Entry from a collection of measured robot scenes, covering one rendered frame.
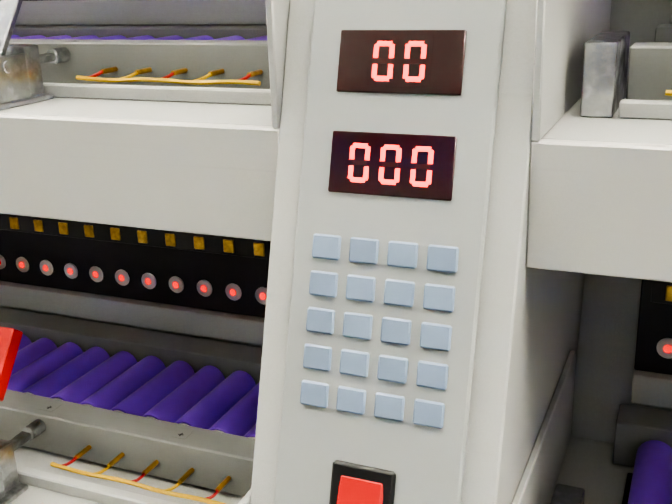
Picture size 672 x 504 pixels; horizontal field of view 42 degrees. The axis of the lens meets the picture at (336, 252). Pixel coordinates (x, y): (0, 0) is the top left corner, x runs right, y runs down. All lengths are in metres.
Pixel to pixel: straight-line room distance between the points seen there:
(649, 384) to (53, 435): 0.31
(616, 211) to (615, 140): 0.02
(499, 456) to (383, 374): 0.05
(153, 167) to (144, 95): 0.07
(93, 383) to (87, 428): 0.06
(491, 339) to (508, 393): 0.02
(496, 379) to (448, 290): 0.03
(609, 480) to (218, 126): 0.26
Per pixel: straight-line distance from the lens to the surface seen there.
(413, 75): 0.31
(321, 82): 0.32
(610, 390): 0.50
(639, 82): 0.37
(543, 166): 0.30
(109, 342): 0.57
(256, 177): 0.34
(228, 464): 0.43
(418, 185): 0.30
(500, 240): 0.30
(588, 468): 0.47
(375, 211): 0.31
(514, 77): 0.31
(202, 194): 0.35
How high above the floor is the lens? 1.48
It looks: 3 degrees down
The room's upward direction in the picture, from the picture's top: 5 degrees clockwise
